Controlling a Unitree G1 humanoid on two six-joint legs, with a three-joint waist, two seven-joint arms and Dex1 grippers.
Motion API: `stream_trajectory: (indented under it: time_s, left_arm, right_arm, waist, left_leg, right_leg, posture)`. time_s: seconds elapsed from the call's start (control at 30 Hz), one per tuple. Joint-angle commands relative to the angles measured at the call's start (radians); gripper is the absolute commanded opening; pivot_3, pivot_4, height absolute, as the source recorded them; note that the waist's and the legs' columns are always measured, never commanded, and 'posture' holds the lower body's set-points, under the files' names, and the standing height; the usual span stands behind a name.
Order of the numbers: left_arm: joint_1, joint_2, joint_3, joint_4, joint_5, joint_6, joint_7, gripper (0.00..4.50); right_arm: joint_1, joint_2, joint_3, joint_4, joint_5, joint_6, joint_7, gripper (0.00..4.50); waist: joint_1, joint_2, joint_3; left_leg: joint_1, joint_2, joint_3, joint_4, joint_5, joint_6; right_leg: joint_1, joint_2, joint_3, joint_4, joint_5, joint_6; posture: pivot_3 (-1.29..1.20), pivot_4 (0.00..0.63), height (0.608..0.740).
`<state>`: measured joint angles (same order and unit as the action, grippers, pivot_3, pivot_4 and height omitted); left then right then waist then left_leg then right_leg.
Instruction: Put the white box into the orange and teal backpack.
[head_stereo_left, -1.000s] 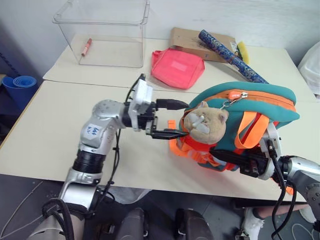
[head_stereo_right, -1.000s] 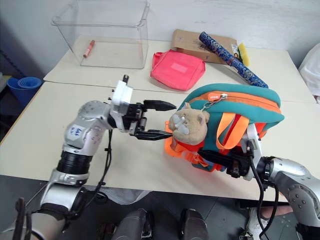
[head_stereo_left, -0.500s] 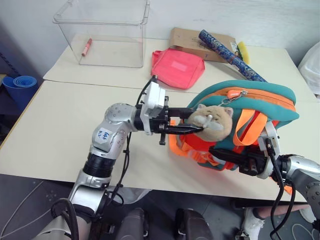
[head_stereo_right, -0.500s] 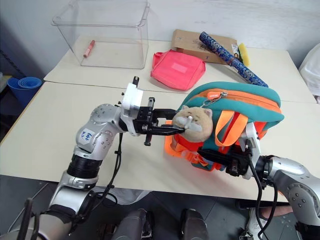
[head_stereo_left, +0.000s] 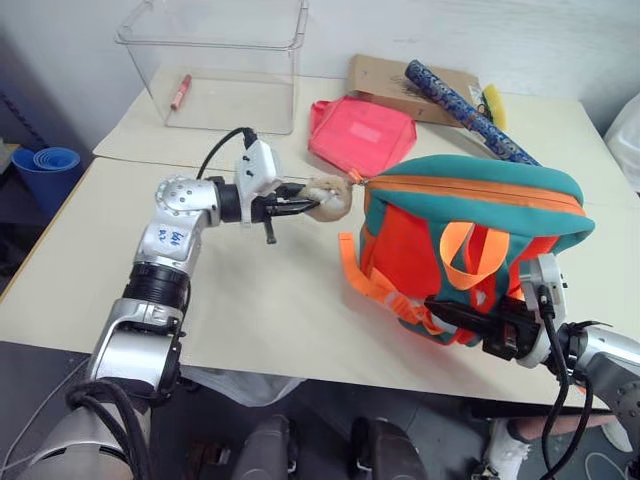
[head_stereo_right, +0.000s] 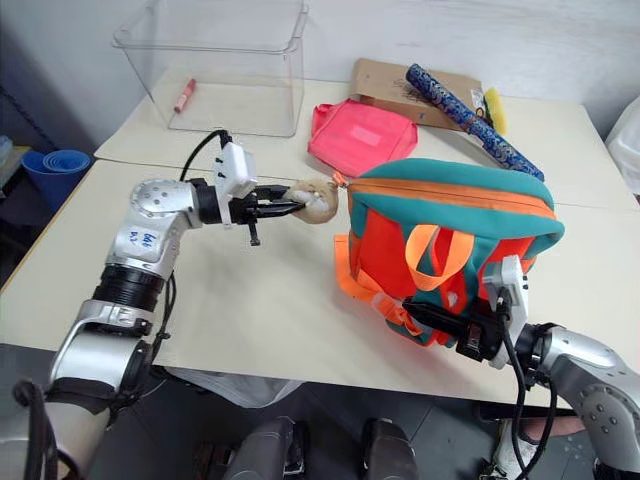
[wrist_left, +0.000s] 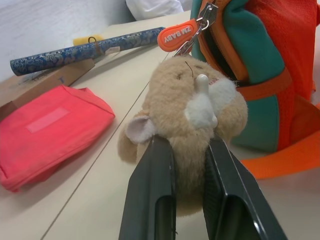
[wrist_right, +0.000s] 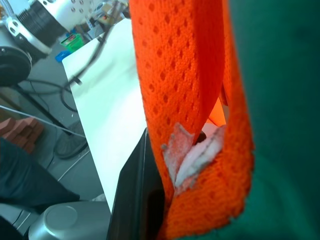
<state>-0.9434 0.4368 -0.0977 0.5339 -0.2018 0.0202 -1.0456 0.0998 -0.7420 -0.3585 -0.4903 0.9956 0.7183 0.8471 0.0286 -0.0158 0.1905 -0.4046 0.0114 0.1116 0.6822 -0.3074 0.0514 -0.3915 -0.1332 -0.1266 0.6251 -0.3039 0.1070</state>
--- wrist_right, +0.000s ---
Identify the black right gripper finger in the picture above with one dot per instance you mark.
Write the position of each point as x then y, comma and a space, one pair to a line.
135, 190

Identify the black round stand base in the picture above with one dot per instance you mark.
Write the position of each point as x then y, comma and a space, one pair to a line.
72, 145

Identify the silver robot body joint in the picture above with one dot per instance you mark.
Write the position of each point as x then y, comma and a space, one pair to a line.
60, 220

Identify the person's leg in dark trousers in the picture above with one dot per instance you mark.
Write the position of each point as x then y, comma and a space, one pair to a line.
27, 175

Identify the red-brown bricks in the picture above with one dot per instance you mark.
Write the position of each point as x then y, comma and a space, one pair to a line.
25, 132

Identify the black stand pole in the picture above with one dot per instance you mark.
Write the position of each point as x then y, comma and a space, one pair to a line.
40, 105

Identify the blue plastic crate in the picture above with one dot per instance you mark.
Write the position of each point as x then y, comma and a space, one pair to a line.
62, 56

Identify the green plastic crate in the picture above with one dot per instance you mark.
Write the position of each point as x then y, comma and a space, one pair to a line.
72, 42

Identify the black round disc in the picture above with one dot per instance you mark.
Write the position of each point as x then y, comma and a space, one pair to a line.
12, 65

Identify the white and silver machine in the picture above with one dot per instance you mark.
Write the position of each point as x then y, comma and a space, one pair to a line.
42, 20

